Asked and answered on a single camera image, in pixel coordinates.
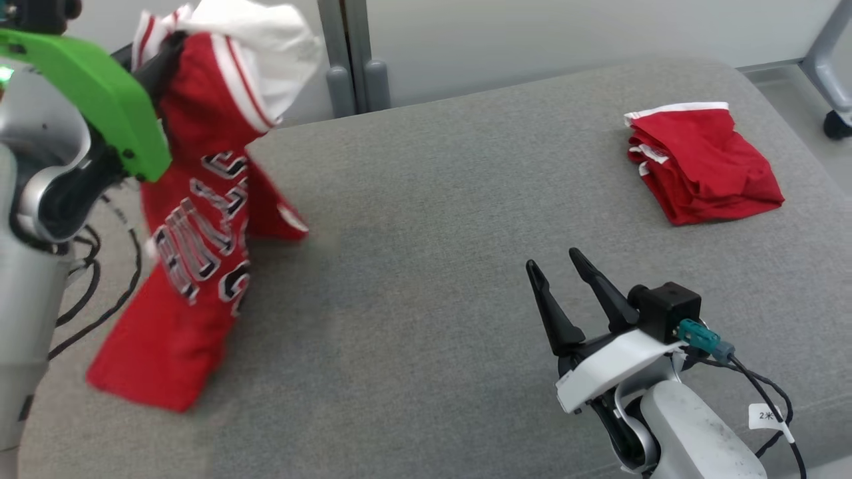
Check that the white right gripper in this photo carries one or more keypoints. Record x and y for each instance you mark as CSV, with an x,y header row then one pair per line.
x,y
612,369

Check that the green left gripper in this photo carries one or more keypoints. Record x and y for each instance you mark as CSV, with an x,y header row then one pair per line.
x,y
100,100

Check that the red shorts with white stripe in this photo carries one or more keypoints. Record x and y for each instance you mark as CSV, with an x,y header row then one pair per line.
x,y
705,166

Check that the red Bulls basketball jersey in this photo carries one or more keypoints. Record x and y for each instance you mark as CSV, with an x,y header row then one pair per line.
x,y
186,299

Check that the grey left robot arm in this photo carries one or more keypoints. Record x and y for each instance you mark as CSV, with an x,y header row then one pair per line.
x,y
26,286

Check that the grey fabric sofa cushion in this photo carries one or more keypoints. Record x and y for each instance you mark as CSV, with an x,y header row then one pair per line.
x,y
466,233

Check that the grey chair leg with caster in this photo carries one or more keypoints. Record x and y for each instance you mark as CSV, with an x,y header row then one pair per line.
x,y
832,60

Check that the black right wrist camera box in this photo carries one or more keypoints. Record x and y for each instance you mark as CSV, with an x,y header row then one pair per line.
x,y
669,309

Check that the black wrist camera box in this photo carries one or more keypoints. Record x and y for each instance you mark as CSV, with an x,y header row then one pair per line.
x,y
669,309
40,14

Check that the teal right camera connector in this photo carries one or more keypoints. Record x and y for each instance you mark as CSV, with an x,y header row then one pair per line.
x,y
699,336

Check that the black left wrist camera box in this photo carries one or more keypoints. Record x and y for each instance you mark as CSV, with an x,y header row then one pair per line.
x,y
40,14

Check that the grey partition post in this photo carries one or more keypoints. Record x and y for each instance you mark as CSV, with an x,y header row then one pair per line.
x,y
356,60

